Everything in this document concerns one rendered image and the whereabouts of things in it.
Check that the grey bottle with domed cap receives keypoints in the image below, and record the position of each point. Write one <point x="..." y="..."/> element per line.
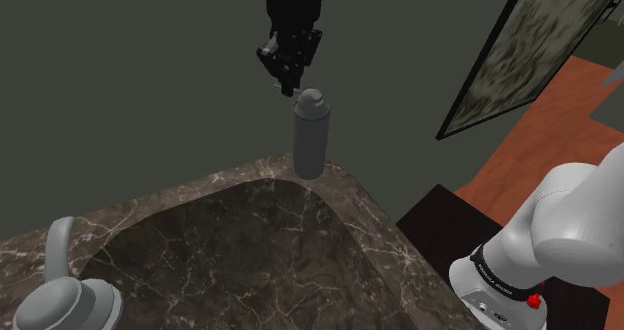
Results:
<point x="311" y="139"/>

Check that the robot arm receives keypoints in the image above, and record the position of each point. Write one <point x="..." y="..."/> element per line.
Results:
<point x="560" y="222"/>

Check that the grey sink faucet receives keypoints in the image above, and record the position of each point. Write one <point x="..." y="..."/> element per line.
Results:
<point x="68" y="302"/>

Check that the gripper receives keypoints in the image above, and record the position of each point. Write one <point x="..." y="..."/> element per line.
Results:
<point x="294" y="7"/>

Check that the black framed wall mirror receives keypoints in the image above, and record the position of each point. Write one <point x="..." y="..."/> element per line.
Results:
<point x="521" y="46"/>

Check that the brown marble sink vanity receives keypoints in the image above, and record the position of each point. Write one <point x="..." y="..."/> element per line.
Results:
<point x="219" y="256"/>

